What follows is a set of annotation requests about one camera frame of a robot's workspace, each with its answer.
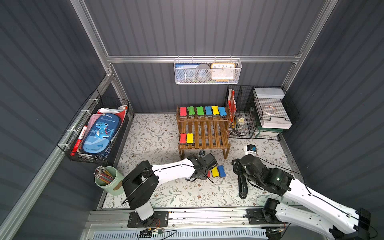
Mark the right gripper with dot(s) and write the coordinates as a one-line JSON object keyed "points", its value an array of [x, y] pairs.
{"points": [[241, 173]]}

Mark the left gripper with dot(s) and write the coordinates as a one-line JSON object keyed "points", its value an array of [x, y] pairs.
{"points": [[208, 163]]}

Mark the yellow eraser bottom row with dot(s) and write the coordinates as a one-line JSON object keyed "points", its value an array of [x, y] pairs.
{"points": [[189, 138], [215, 172]]}

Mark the yellow eraser row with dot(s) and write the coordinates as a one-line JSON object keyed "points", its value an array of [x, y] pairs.
{"points": [[215, 110], [215, 172], [189, 138]]}

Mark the blue eraser bottom row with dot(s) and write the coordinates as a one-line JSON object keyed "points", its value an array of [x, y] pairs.
{"points": [[221, 171]]}

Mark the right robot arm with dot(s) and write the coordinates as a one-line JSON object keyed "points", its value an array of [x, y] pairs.
{"points": [[301, 206]]}

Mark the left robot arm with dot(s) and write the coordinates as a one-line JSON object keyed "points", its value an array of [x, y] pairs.
{"points": [[142, 181]]}

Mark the wooden two-tier shelf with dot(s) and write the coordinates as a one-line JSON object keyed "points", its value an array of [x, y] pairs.
{"points": [[210, 133]]}

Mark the black stapler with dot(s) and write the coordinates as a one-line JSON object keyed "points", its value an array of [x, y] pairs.
{"points": [[243, 187]]}

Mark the yellow eraser top row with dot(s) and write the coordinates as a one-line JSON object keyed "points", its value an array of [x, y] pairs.
{"points": [[215, 110]]}

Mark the red package in organizer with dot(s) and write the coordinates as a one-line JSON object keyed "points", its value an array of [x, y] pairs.
{"points": [[232, 104]]}

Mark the light blue eraser top row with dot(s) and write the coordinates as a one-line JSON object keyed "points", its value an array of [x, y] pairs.
{"points": [[208, 111]]}

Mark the green eraser top row right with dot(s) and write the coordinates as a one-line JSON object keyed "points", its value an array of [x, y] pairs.
{"points": [[200, 111]]}

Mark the green eraser row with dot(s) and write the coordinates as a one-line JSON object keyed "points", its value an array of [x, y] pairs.
{"points": [[191, 111], [200, 111]]}

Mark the red eraser top row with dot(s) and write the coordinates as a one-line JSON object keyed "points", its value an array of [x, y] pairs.
{"points": [[183, 112]]}

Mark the green eraser top row left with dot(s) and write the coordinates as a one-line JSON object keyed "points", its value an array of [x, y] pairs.
{"points": [[191, 111]]}

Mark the yellow alarm clock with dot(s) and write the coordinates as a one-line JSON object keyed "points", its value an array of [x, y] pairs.
{"points": [[223, 71]]}

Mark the green pencil cup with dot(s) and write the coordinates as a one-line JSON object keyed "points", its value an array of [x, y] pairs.
{"points": [[109, 179]]}

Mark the grey tape roll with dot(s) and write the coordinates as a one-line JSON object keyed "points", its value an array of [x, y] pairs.
{"points": [[203, 73]]}

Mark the blue box in basket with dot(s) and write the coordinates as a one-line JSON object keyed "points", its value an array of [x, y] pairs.
{"points": [[185, 73]]}

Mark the blue dinosaur pencil case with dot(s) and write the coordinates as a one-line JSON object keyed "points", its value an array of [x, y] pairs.
{"points": [[100, 136]]}

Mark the red marker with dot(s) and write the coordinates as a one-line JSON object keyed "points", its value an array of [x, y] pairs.
{"points": [[79, 140]]}

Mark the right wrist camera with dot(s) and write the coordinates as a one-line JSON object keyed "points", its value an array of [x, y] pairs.
{"points": [[251, 150]]}

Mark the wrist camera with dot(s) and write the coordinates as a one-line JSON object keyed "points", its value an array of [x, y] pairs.
{"points": [[202, 153], [251, 150]]}

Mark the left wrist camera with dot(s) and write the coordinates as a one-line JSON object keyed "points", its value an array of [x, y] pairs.
{"points": [[202, 153]]}

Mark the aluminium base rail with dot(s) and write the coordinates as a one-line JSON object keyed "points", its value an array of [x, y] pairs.
{"points": [[204, 223]]}

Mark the black wire desk organizer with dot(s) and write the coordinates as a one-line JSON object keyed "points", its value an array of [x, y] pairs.
{"points": [[246, 123]]}

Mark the black wire wall basket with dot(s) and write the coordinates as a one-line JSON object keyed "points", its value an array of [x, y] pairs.
{"points": [[95, 107]]}

